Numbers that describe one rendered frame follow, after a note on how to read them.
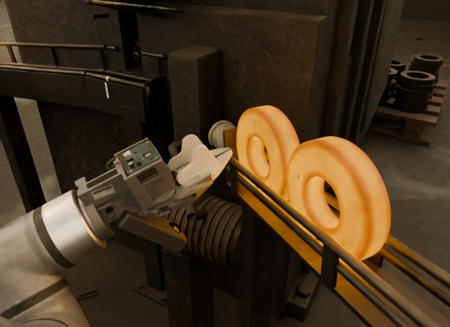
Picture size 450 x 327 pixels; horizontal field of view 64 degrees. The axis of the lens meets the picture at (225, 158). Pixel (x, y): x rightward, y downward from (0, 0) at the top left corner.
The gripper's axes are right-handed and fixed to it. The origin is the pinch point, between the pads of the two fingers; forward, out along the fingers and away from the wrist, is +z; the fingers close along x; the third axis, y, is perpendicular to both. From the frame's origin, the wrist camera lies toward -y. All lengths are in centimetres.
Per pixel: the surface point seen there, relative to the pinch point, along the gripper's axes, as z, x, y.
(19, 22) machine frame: -23, 90, 15
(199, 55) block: 9.0, 26.8, 5.6
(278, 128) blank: 7.6, -4.1, 3.1
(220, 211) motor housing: -2.2, 10.1, -18.9
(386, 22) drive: 92, 61, -27
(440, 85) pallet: 194, 116, -123
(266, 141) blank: 6.2, -2.5, 0.8
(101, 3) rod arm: -3.3, 36.1, 19.9
